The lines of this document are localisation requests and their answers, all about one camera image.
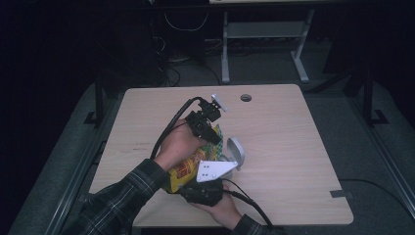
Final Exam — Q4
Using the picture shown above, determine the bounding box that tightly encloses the yellow snack bag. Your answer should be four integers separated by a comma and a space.
161, 123, 227, 194

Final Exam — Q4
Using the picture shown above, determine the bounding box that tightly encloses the white hanging cable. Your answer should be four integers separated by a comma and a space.
163, 11, 209, 32

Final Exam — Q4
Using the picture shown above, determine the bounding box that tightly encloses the white metal desk frame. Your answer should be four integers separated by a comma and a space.
220, 9, 316, 85

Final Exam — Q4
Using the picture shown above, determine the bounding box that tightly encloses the person's right hand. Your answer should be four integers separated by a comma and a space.
190, 185, 244, 231

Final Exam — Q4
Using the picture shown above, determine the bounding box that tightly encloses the black floor cable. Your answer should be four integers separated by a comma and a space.
339, 177, 415, 213

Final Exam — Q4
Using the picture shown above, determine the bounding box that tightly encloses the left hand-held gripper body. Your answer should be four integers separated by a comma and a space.
185, 93, 229, 135

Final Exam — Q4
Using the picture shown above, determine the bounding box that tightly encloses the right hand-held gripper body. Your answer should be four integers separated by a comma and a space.
177, 160, 239, 208

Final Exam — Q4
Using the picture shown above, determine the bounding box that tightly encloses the left hand-held gripper black cable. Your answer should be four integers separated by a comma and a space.
149, 96, 205, 161

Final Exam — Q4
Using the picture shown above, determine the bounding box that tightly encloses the black tape strip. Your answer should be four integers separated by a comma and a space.
330, 189, 354, 200

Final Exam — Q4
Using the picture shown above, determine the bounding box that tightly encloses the hand-held gripper black cable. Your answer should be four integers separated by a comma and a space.
221, 178, 275, 229
149, 96, 205, 161

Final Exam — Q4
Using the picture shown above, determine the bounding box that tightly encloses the right hand-held gripper black cable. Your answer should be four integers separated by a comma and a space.
221, 178, 275, 229

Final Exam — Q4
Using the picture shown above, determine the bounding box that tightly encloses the person's left hand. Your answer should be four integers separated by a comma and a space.
153, 118, 209, 172

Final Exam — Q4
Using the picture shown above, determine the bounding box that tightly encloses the black metal stand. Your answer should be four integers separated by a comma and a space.
83, 81, 106, 128
346, 65, 390, 128

